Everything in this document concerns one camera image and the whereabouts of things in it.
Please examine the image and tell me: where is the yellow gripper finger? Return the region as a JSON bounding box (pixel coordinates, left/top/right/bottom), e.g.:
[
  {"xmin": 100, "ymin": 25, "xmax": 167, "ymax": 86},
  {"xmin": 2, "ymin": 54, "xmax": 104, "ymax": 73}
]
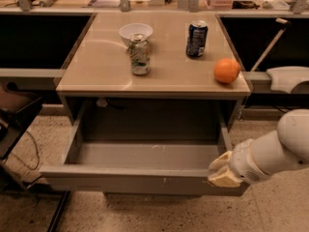
[
  {"xmin": 209, "ymin": 151, "xmax": 232, "ymax": 171},
  {"xmin": 208, "ymin": 168, "xmax": 242, "ymax": 188}
]

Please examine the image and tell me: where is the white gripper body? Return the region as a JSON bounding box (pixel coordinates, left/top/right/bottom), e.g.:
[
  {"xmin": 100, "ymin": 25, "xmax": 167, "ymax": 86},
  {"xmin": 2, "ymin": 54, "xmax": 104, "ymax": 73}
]
[{"xmin": 229, "ymin": 139, "xmax": 270, "ymax": 185}]

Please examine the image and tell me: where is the grey top drawer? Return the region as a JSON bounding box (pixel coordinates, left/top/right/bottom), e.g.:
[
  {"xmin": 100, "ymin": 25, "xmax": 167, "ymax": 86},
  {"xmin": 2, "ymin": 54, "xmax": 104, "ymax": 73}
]
[{"xmin": 41, "ymin": 100, "xmax": 247, "ymax": 196}]

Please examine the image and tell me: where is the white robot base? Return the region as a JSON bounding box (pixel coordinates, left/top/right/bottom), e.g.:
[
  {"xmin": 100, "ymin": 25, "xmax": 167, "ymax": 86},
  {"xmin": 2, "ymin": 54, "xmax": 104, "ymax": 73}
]
[{"xmin": 267, "ymin": 66, "xmax": 309, "ymax": 94}]

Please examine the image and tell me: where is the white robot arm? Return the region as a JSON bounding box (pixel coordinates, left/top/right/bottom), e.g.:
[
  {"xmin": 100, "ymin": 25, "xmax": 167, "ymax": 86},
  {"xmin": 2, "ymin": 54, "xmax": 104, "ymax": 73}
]
[{"xmin": 208, "ymin": 109, "xmax": 309, "ymax": 188}]

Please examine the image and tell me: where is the grey drawer cabinet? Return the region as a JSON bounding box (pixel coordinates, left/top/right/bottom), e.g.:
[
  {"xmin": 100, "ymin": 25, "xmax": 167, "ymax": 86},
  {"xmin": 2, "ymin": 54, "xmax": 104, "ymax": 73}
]
[{"xmin": 57, "ymin": 12, "xmax": 250, "ymax": 130}]

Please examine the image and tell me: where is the orange fruit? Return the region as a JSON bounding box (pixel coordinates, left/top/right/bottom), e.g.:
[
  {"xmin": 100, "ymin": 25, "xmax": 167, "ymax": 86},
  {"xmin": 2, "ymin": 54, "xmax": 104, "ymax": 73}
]
[{"xmin": 213, "ymin": 58, "xmax": 240, "ymax": 84}]

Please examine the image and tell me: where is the white-tipped stick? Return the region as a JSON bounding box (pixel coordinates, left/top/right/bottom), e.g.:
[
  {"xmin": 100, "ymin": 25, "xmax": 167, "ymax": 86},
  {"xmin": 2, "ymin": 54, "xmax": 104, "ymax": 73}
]
[{"xmin": 250, "ymin": 17, "xmax": 291, "ymax": 72}]

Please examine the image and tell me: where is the blue soda can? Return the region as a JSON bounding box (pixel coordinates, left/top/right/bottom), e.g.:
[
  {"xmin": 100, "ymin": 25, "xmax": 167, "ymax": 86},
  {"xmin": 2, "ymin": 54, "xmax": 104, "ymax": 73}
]
[{"xmin": 186, "ymin": 20, "xmax": 209, "ymax": 58}]

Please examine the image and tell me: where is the green white soda can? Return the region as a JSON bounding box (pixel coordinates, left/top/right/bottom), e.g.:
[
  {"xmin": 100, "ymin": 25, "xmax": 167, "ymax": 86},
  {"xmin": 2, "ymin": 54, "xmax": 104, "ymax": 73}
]
[{"xmin": 128, "ymin": 34, "xmax": 150, "ymax": 75}]

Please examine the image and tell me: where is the white bowl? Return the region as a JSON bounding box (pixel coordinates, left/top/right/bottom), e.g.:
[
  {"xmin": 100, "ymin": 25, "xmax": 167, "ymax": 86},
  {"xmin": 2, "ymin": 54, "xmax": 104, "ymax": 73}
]
[{"xmin": 119, "ymin": 23, "xmax": 154, "ymax": 46}]

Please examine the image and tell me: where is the black metal floor bar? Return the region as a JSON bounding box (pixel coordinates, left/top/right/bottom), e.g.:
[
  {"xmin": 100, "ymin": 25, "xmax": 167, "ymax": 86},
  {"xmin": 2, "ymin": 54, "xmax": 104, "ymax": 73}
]
[{"xmin": 46, "ymin": 191, "xmax": 70, "ymax": 232}]

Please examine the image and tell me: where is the dark cart on left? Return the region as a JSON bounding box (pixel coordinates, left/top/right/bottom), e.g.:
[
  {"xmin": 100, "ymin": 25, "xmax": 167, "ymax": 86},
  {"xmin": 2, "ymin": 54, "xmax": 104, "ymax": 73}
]
[{"xmin": 0, "ymin": 81, "xmax": 43, "ymax": 191}]

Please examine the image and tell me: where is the black cable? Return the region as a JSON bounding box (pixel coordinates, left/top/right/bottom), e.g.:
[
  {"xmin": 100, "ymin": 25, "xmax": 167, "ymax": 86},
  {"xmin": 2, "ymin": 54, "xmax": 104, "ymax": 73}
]
[{"xmin": 6, "ymin": 129, "xmax": 41, "ymax": 172}]

